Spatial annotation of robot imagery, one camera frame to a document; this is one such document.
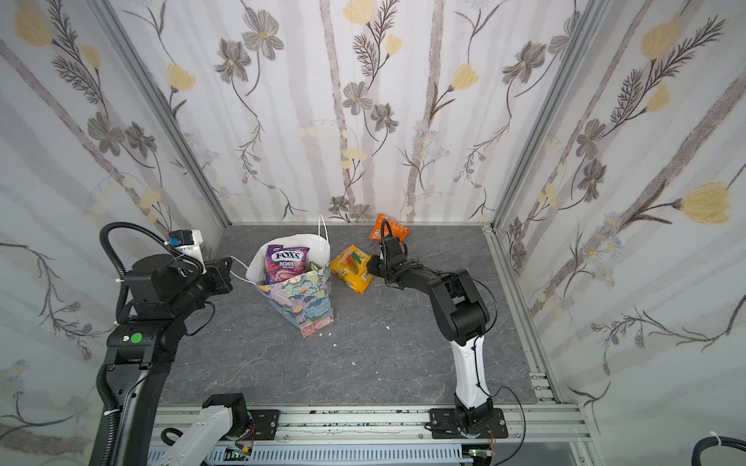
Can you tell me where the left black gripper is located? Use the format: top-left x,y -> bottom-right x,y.
165,252 -> 234,324

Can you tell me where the yellow snack bag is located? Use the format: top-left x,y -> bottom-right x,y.
331,246 -> 372,294

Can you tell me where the purple snack packet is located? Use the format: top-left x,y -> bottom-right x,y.
264,244 -> 310,285

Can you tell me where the white paper bag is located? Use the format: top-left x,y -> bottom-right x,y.
232,216 -> 334,337

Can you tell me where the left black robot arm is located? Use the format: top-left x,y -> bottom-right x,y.
89,221 -> 234,465

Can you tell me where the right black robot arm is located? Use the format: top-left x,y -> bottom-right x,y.
367,219 -> 509,441

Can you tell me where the small orange snack packet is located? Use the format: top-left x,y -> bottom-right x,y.
368,214 -> 411,242

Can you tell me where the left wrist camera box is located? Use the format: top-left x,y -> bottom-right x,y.
168,229 -> 204,267

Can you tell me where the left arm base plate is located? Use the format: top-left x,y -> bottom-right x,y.
245,409 -> 280,441

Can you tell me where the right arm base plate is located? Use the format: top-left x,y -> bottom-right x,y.
425,408 -> 509,441

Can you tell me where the white slotted cable duct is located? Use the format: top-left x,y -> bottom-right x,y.
197,445 -> 473,466

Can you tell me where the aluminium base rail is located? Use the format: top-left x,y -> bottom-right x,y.
145,372 -> 604,466

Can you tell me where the black corrugated hose corner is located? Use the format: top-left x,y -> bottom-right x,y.
690,435 -> 746,466

